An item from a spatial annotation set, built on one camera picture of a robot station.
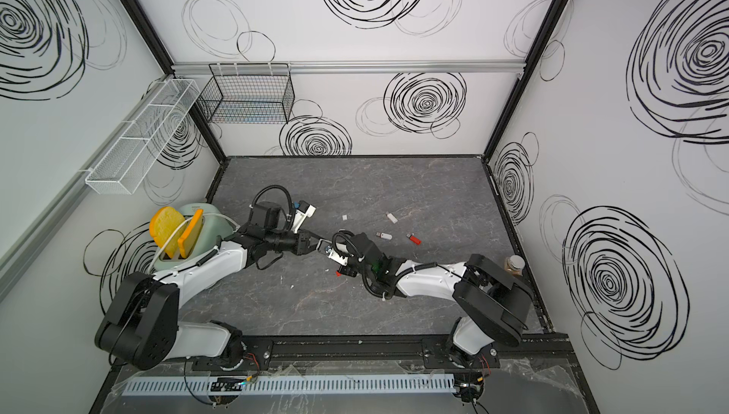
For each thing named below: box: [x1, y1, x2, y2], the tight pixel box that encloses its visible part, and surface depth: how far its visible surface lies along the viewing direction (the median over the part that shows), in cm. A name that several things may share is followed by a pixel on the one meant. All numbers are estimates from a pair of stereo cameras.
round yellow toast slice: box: [149, 206, 187, 260], surface depth 77 cm
